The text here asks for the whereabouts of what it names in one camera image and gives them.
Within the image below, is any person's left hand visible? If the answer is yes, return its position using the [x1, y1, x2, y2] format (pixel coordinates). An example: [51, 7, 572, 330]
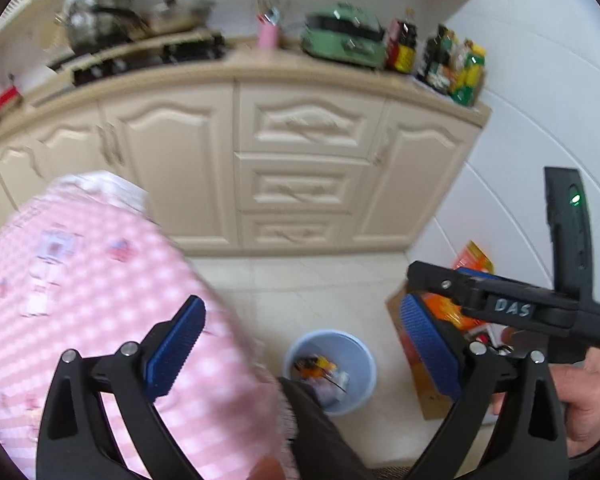
[250, 456, 287, 480]

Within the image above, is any orange snack package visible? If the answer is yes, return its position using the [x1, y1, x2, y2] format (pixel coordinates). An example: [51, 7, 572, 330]
[452, 240, 496, 275]
[425, 294, 476, 332]

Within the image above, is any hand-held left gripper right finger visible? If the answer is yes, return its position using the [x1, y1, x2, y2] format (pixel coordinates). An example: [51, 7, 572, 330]
[400, 292, 571, 480]

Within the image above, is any bundle of chopsticks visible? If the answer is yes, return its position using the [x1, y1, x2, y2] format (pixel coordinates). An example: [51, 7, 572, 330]
[255, 0, 283, 26]

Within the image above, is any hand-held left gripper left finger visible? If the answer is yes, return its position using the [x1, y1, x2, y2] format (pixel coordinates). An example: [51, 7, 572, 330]
[37, 295, 207, 480]

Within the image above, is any cardboard box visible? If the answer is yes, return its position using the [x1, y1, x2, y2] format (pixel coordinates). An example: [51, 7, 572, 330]
[385, 240, 511, 421]

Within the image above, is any steel wok with lid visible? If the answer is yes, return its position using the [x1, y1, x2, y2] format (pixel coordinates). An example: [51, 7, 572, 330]
[140, 0, 216, 28]

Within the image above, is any pink utensil cup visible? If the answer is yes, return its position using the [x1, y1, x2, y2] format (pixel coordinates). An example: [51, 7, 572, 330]
[257, 22, 281, 50]

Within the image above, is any pink checked tablecloth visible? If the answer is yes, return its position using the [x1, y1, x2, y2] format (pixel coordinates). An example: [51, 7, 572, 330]
[0, 175, 301, 480]

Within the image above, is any green electric cooker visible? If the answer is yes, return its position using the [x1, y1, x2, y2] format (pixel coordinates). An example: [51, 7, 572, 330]
[300, 2, 387, 69]

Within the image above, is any dark oil bottle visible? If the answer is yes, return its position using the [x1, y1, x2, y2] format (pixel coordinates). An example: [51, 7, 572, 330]
[416, 24, 455, 88]

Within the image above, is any person's right hand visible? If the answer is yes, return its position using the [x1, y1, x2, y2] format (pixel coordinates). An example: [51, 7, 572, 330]
[550, 347, 600, 457]

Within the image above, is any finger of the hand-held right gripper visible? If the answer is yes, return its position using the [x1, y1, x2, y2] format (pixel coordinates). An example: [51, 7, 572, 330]
[406, 261, 481, 307]
[454, 267, 536, 288]

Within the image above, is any steel steamer pot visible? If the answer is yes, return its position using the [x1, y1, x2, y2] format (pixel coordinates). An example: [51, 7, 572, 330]
[62, 0, 136, 53]

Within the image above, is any clear plastic bag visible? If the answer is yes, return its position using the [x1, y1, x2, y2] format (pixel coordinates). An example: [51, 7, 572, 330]
[310, 367, 352, 405]

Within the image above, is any cream base cabinet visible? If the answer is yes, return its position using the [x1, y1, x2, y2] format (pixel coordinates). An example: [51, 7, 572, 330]
[0, 35, 493, 256]

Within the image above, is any blue plastic trash bin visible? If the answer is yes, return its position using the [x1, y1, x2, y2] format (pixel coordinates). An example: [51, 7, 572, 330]
[283, 330, 378, 416]

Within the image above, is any white lace table cover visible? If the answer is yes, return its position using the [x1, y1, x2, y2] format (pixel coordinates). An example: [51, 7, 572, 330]
[75, 171, 148, 221]

